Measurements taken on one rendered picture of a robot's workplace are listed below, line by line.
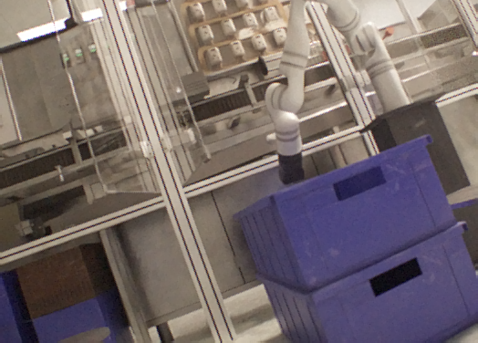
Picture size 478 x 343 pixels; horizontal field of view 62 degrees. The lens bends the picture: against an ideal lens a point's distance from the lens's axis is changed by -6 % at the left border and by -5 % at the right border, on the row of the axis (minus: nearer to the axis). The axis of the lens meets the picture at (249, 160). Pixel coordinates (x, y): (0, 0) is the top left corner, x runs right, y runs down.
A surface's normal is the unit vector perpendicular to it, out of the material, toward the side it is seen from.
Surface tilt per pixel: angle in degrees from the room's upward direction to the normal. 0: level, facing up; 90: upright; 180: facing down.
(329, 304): 90
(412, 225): 90
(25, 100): 90
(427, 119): 90
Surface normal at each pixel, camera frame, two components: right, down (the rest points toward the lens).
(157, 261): 0.12, -0.18
